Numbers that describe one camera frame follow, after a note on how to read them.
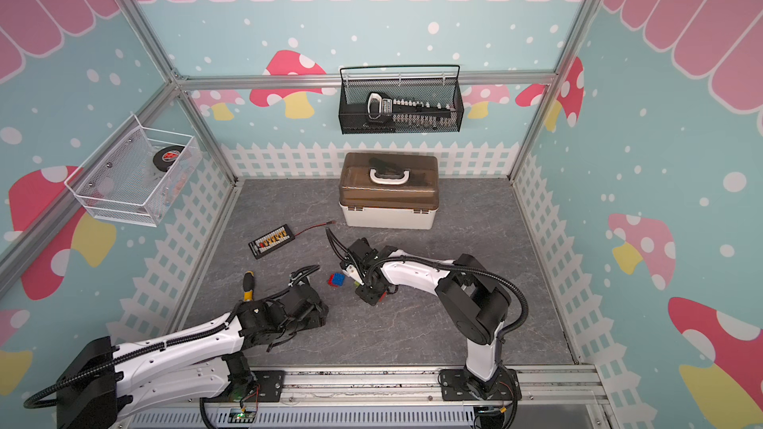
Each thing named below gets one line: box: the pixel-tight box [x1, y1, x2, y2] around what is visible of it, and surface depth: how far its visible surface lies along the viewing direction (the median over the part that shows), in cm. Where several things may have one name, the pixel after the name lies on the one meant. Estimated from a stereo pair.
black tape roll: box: [152, 144, 185, 172], surface depth 81 cm
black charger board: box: [247, 223, 296, 260], surface depth 102 cm
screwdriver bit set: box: [365, 91, 452, 128], surface depth 91 cm
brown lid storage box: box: [337, 151, 441, 231], surface depth 96 cm
